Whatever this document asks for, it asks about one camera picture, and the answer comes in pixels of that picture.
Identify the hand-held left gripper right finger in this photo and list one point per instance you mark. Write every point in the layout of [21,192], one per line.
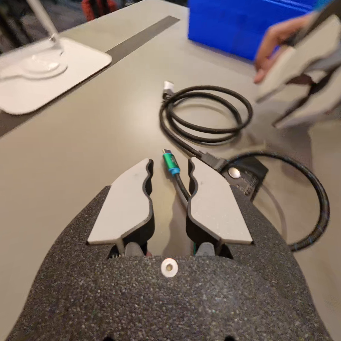
[215,210]

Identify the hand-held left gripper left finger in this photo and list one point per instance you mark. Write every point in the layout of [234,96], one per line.
[125,207]

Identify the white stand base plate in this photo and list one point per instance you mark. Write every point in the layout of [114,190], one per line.
[80,69]

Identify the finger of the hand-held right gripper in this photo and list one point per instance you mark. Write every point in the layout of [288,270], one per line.
[301,61]
[317,104]

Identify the person's right hand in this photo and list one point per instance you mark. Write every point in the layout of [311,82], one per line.
[271,40]

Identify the blue plastic bin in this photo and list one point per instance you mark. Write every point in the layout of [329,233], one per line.
[226,26]

